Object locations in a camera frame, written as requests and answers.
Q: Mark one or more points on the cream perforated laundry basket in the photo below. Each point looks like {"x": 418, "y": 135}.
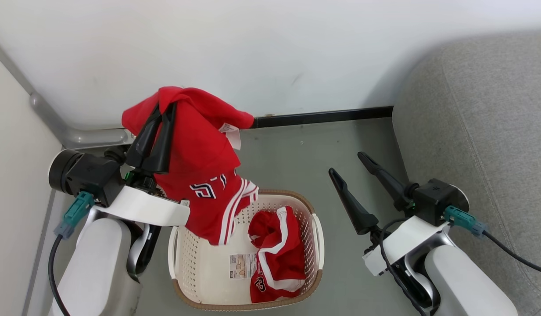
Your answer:
{"x": 209, "y": 267}

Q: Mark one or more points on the red shorts with white trim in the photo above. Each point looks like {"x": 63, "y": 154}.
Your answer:
{"x": 281, "y": 254}

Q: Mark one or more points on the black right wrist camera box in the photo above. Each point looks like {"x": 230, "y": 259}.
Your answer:
{"x": 437, "y": 197}

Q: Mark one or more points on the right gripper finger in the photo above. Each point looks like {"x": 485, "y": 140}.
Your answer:
{"x": 353, "y": 206}
{"x": 386, "y": 177}

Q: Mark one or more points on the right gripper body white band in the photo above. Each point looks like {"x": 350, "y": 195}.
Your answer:
{"x": 410, "y": 239}

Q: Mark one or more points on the paper label sticker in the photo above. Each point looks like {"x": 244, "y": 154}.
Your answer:
{"x": 242, "y": 266}

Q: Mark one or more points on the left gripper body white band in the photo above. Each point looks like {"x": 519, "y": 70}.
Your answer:
{"x": 143, "y": 208}

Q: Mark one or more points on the red jersey with striped trim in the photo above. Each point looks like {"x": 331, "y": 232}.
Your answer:
{"x": 195, "y": 149}

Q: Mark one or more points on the grey fabric sofa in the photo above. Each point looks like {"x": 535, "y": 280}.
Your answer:
{"x": 485, "y": 131}

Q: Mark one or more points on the black baseboard strip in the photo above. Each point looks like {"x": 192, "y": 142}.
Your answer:
{"x": 323, "y": 116}

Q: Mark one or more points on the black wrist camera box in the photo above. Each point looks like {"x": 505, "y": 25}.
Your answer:
{"x": 437, "y": 197}
{"x": 92, "y": 175}

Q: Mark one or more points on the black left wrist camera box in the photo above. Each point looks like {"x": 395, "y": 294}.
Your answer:
{"x": 92, "y": 175}

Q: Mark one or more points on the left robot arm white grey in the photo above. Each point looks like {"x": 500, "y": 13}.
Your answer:
{"x": 99, "y": 267}

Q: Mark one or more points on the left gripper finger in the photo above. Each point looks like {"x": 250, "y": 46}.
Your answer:
{"x": 141, "y": 145}
{"x": 163, "y": 153}

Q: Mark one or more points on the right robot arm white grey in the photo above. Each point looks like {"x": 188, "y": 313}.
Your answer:
{"x": 463, "y": 285}

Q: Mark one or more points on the grey wall corner trim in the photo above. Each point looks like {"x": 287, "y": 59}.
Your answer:
{"x": 77, "y": 136}

